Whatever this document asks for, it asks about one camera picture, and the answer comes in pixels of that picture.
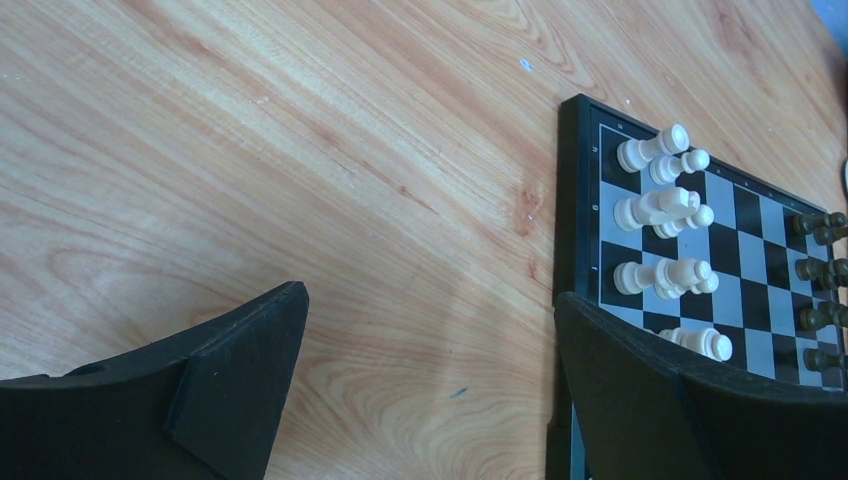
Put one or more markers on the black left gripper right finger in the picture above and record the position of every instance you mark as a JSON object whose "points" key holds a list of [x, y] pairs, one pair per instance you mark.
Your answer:
{"points": [[650, 409]]}

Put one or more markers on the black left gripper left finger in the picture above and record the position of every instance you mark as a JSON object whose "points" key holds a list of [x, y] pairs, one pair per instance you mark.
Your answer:
{"points": [[205, 403]]}

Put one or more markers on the dark pawn piece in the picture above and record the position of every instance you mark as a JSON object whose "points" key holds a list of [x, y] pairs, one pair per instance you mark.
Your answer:
{"points": [[813, 269], [820, 360], [807, 223], [825, 314]]}

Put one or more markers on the dark chess piece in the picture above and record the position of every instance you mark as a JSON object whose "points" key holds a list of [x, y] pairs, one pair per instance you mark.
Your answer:
{"points": [[832, 281]]}

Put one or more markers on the dark brown rook piece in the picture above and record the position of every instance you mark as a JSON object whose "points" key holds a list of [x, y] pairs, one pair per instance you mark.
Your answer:
{"points": [[829, 235]]}

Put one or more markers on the white pawn piece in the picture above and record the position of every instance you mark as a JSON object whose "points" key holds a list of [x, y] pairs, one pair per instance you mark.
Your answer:
{"points": [[667, 168], [703, 217], [703, 287], [708, 342]]}

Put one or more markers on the white bishop piece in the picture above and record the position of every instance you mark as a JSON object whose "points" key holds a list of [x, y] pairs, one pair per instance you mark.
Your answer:
{"points": [[665, 277]]}

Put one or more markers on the black white chessboard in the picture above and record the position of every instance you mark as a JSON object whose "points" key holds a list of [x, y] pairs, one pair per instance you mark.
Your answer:
{"points": [[750, 245]]}

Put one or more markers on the white knight piece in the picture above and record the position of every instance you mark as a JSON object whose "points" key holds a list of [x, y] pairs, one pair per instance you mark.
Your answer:
{"points": [[656, 208]]}

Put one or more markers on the white rook piece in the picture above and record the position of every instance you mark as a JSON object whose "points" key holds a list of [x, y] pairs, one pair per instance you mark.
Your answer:
{"points": [[634, 155]]}

